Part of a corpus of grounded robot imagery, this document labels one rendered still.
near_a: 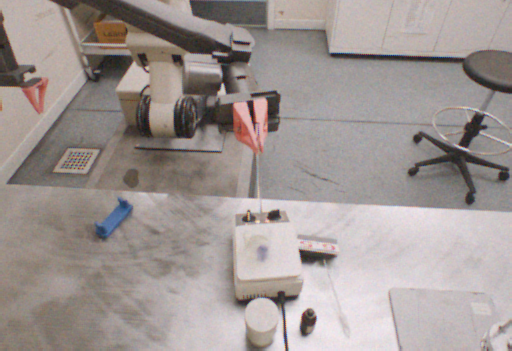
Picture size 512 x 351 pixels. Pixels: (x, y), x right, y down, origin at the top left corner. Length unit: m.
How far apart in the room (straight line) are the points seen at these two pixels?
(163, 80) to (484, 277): 1.15
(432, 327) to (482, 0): 2.70
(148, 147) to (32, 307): 0.96
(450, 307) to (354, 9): 2.44
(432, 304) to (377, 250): 0.15
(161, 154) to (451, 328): 1.25
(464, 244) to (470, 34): 2.52
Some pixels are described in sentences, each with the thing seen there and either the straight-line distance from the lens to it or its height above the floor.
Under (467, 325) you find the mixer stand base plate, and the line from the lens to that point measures 0.82.
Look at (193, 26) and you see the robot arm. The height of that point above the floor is 1.17.
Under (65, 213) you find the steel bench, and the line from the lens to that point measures 0.98.
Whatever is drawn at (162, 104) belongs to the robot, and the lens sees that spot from 1.41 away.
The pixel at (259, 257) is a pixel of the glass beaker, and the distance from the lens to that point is 0.67.
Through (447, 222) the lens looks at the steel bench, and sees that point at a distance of 0.96.
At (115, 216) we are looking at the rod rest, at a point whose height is 0.76.
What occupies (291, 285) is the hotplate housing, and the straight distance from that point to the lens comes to 0.71.
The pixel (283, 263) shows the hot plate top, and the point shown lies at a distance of 0.69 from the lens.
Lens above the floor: 1.44
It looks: 44 degrees down
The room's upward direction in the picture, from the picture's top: straight up
